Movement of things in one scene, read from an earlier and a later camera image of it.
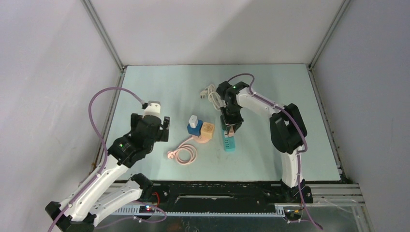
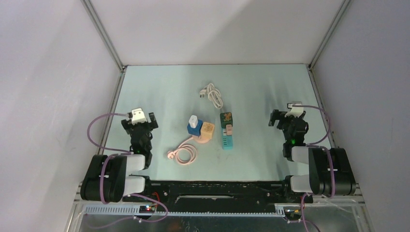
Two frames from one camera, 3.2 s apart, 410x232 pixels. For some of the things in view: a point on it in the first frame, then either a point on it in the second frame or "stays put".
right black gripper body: (232, 117) → (284, 123)
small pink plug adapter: (231, 132) stays put
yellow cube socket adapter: (207, 130) stays put
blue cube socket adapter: (196, 131) stays put
